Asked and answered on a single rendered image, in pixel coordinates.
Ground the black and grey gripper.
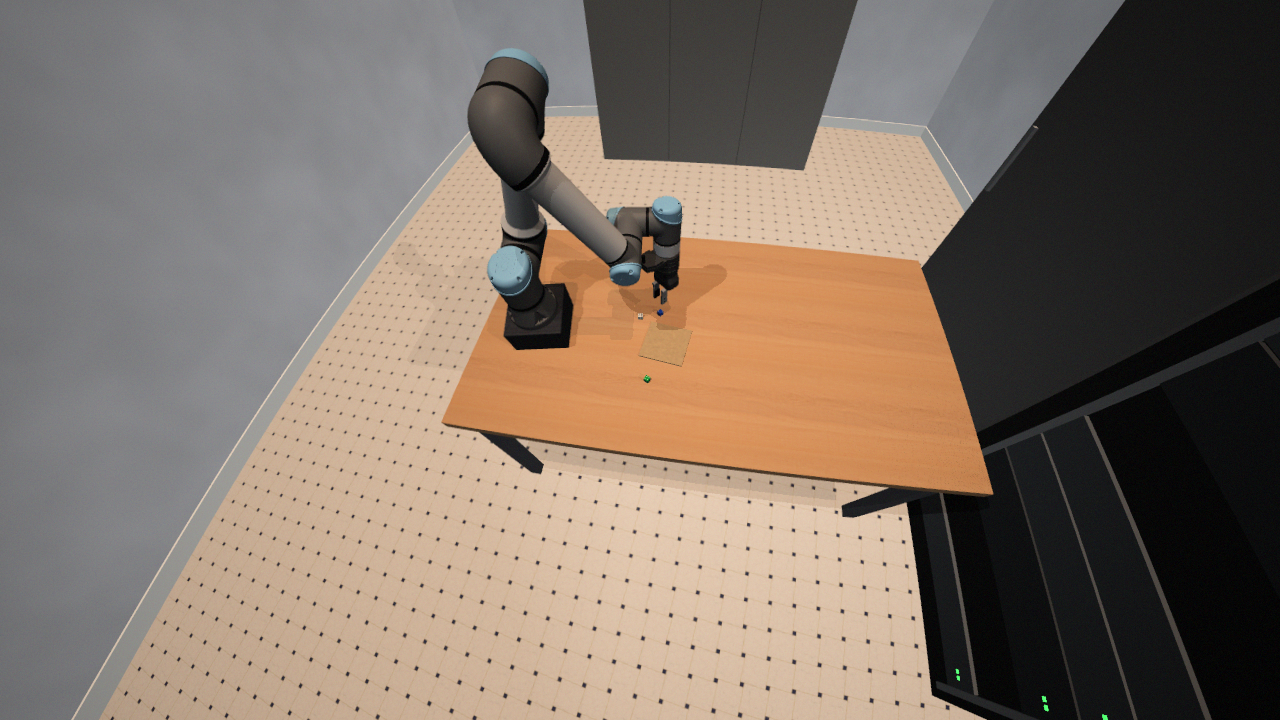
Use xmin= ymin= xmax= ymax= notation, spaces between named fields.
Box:
xmin=641 ymin=240 xmax=680 ymax=305

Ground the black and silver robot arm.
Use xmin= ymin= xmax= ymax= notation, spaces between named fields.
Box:
xmin=467 ymin=47 xmax=682 ymax=331

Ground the tan mat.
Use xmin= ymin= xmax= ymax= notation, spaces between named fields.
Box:
xmin=639 ymin=322 xmax=692 ymax=366

